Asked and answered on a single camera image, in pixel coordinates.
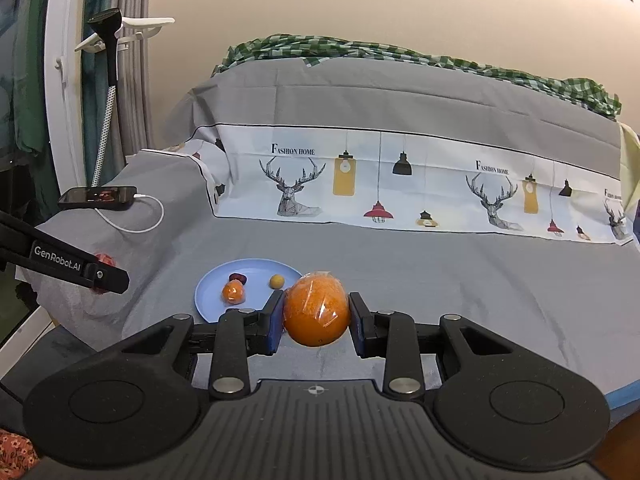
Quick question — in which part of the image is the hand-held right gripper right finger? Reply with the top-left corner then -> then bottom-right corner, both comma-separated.
348,291 -> 521,398

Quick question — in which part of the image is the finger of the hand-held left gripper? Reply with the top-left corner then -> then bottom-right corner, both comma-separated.
82,260 -> 131,295

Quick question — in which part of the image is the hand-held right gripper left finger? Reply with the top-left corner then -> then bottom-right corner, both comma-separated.
120,289 -> 287,398

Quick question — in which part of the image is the red fruit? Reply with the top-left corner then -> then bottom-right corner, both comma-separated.
94,252 -> 117,293

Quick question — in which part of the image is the large orange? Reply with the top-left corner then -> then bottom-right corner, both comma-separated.
282,271 -> 351,347

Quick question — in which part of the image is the small orange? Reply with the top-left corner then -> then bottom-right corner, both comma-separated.
221,280 -> 247,306

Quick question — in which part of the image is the blue round plate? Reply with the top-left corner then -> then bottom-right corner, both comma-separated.
194,258 -> 303,323

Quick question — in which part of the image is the grey printed bed sheet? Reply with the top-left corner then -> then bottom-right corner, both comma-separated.
15,55 -> 640,396

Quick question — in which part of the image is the black smartphone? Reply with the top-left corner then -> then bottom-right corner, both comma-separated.
57,186 -> 138,211

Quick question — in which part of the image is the grey curtain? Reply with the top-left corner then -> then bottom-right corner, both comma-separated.
114,0 -> 156,166

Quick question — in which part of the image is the red floral cloth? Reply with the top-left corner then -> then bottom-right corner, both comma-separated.
0,427 -> 38,480

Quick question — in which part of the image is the green checked cloth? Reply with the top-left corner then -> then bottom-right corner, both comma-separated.
210,34 -> 623,121

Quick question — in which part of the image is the pale yellow cloth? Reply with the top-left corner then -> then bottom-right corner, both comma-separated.
617,122 -> 640,221

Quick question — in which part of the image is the white charging cable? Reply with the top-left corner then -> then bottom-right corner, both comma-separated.
95,191 -> 166,234

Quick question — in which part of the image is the white door frame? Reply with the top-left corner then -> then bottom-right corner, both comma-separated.
42,0 -> 88,191

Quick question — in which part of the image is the white wall hook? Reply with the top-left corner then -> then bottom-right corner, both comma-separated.
74,16 -> 176,53

